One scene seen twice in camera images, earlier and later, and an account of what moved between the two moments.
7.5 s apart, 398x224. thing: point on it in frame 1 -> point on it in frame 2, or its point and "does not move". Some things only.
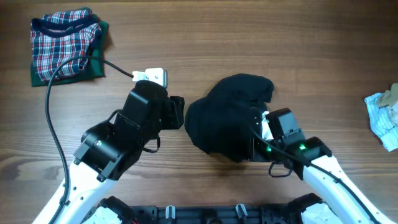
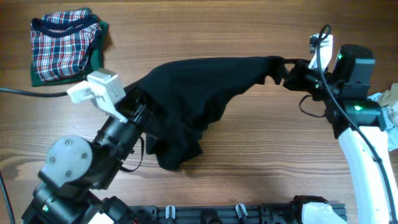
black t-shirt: (219, 122) -> (184, 95)
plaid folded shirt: (60, 35) does not move
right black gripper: (254, 150) -> (293, 79)
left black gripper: (173, 107) -> (136, 110)
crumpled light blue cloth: (384, 121) does not move
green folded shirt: (94, 69) does not move
